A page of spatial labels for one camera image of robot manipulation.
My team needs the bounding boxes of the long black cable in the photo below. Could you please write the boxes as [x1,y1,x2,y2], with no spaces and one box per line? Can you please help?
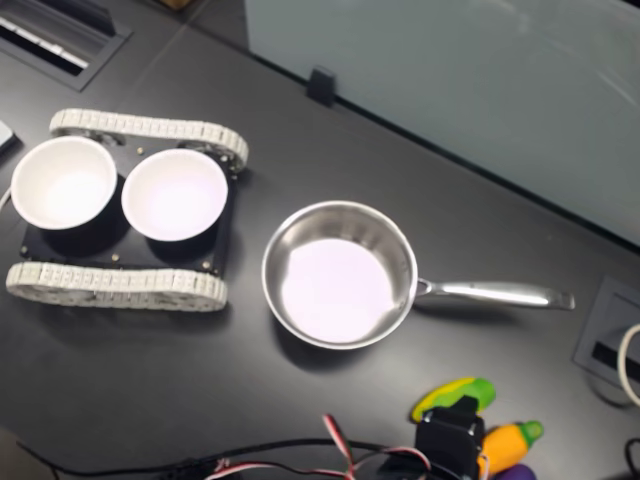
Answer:
[17,437,421,476]

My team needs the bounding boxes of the yellow green toy corn cob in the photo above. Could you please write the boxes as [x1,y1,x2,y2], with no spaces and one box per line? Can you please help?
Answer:
[411,377,497,424]

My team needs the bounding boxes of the grey flat device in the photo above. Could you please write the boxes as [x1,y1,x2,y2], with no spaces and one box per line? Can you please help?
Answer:
[0,119,24,154]

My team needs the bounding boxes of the tracked vehicle with white tracks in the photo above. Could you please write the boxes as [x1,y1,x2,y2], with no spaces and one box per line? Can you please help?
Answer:
[5,108,250,312]

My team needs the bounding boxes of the orange toy carrot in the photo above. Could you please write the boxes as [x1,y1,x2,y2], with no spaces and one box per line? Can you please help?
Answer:
[477,420,544,476]

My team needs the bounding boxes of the grey table cable tray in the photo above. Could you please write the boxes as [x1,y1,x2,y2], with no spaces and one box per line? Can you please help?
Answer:
[0,0,135,92]

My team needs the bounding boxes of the grey table cable grommet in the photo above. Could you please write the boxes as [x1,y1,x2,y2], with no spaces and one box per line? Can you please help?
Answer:
[572,274,640,386]

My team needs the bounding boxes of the black partition clip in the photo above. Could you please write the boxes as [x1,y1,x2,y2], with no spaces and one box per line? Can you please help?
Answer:
[305,65,337,106]

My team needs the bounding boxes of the thick white cable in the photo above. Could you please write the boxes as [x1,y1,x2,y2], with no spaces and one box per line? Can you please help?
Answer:
[617,323,640,407]

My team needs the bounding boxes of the purple toy aubergine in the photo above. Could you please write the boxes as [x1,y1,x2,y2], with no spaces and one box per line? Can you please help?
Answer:
[499,463,539,480]

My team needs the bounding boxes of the white bowl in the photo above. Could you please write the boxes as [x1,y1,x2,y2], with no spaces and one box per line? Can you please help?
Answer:
[10,137,120,231]
[120,151,230,242]

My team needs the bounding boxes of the frosted glass partition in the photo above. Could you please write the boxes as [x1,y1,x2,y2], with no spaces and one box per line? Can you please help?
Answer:
[243,0,640,246]

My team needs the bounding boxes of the steel pan with long handle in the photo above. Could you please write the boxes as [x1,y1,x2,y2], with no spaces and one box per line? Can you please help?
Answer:
[261,200,576,351]

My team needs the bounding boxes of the red white black wires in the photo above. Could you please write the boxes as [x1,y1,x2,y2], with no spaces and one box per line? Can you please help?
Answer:
[197,412,434,480]

